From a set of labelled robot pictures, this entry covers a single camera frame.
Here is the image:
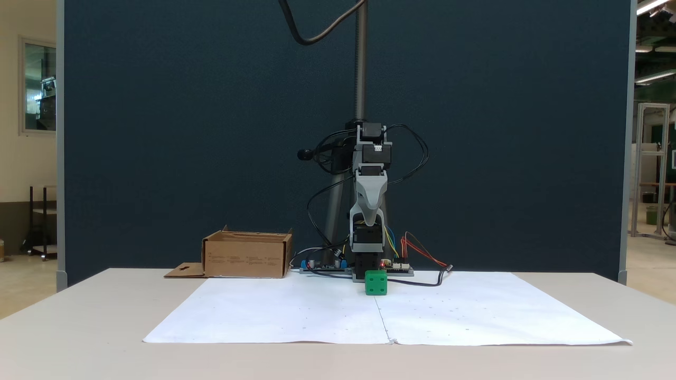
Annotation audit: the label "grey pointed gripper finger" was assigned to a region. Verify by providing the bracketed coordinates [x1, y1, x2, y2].
[361, 203, 384, 228]

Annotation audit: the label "green dice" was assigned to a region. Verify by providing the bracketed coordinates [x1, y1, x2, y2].
[365, 270, 388, 296]

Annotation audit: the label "blue circuit board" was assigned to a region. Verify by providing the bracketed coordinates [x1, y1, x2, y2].
[299, 258, 350, 275]

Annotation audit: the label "large white paper sheet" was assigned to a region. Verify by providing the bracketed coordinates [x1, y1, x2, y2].
[143, 271, 633, 347]

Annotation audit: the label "brown cardboard box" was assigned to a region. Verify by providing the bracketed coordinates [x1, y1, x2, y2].
[164, 225, 294, 279]

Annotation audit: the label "dark blue partition panel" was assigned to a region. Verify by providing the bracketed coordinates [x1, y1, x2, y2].
[56, 0, 637, 287]

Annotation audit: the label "ceiling light strip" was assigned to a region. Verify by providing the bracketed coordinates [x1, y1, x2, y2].
[636, 0, 676, 16]
[635, 69, 676, 86]

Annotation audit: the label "black shelf stand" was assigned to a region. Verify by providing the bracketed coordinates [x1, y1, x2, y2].
[21, 185, 58, 261]

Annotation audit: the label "grey framed window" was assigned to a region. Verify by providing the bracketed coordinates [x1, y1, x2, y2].
[19, 36, 58, 136]

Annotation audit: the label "yellow wire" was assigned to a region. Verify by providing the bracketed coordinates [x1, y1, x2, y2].
[384, 226, 400, 259]

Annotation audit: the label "grey circuit board red wires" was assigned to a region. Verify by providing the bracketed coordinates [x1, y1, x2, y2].
[380, 259, 415, 277]

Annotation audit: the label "black arm wire loop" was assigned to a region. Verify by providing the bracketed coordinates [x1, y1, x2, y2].
[306, 128, 360, 251]
[384, 123, 429, 186]

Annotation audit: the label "red orange wires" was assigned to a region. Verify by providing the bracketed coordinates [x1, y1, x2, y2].
[400, 231, 449, 268]

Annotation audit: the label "black cable orange connector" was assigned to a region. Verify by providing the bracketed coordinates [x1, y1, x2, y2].
[380, 264, 454, 288]

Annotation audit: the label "grey camera tripod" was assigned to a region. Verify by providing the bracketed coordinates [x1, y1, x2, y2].
[297, 0, 394, 254]

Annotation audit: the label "thick black hanging cable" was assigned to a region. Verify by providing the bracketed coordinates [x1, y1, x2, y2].
[278, 0, 367, 46]

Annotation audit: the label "aluminium frame structure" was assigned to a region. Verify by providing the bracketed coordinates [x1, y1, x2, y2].
[630, 102, 673, 240]

